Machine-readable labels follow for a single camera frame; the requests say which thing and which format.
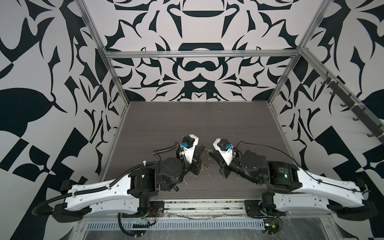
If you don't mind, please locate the aluminium front rail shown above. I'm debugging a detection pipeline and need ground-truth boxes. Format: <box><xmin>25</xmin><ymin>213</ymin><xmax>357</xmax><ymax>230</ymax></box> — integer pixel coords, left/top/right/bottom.
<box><xmin>151</xmin><ymin>198</ymin><xmax>249</xmax><ymax>220</ymax></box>

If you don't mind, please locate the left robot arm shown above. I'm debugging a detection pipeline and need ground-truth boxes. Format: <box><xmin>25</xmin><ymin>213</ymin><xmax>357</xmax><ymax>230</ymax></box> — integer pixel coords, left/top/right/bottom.
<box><xmin>52</xmin><ymin>145</ymin><xmax>205</xmax><ymax>223</ymax></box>

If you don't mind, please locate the green circuit board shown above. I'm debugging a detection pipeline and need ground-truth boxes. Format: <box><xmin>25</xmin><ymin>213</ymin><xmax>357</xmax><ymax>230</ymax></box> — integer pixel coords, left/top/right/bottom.
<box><xmin>263</xmin><ymin>218</ymin><xmax>283</xmax><ymax>236</ymax></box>

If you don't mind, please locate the black corrugated cable conduit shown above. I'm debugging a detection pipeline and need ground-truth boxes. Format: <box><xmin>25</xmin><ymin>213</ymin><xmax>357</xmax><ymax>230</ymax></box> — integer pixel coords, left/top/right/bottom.
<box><xmin>31</xmin><ymin>142</ymin><xmax>181</xmax><ymax>238</ymax></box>

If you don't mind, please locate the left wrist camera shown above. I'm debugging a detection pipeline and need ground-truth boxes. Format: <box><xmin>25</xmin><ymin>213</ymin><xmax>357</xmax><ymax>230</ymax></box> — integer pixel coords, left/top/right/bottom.
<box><xmin>180</xmin><ymin>134</ymin><xmax>199</xmax><ymax>164</ymax></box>

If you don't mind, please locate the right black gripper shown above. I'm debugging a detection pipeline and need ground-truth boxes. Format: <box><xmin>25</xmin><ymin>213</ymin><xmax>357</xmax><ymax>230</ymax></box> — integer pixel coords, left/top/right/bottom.
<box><xmin>209</xmin><ymin>150</ymin><xmax>265</xmax><ymax>187</ymax></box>

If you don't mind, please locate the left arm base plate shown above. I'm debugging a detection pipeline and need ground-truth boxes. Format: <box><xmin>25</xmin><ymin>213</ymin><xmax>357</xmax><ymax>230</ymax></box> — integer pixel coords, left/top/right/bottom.
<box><xmin>145</xmin><ymin>201</ymin><xmax>165</xmax><ymax>218</ymax></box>

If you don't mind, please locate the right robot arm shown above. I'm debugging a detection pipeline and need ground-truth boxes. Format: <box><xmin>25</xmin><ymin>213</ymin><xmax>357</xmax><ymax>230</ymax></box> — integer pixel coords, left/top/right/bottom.
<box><xmin>209</xmin><ymin>150</ymin><xmax>379</xmax><ymax>221</ymax></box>

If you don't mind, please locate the black wall hook rack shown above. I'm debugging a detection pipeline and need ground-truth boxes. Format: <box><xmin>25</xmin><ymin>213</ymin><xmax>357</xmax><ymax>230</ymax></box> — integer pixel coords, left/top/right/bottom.
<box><xmin>322</xmin><ymin>71</ymin><xmax>384</xmax><ymax>145</ymax></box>

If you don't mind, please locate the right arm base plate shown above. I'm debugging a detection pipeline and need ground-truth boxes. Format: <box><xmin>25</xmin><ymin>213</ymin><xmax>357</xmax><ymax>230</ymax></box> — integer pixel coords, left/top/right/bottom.
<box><xmin>244</xmin><ymin>200</ymin><xmax>269</xmax><ymax>218</ymax></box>

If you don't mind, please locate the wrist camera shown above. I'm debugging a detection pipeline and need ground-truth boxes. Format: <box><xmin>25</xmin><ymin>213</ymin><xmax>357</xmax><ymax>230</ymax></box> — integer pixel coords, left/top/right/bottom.
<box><xmin>213</xmin><ymin>139</ymin><xmax>235</xmax><ymax>166</ymax></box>
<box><xmin>180</xmin><ymin>134</ymin><xmax>199</xmax><ymax>164</ymax></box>

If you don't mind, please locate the white slotted cable duct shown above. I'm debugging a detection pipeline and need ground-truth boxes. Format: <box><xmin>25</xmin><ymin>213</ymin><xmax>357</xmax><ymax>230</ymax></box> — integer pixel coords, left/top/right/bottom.
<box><xmin>86</xmin><ymin>218</ymin><xmax>266</xmax><ymax>231</ymax></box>

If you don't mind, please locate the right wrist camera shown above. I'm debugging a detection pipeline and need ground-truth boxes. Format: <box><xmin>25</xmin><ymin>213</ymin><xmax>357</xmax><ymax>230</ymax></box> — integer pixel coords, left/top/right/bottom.
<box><xmin>213</xmin><ymin>139</ymin><xmax>235</xmax><ymax>166</ymax></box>

